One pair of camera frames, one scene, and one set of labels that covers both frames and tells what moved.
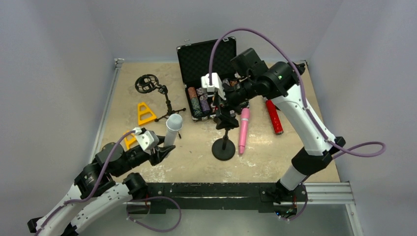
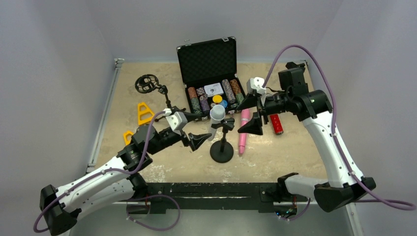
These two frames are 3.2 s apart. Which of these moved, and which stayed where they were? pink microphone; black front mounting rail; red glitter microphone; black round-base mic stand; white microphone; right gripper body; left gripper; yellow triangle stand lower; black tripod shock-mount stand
Moved: left gripper; white microphone; right gripper body
Stayed: black round-base mic stand; black tripod shock-mount stand; pink microphone; black front mounting rail; yellow triangle stand lower; red glitter microphone
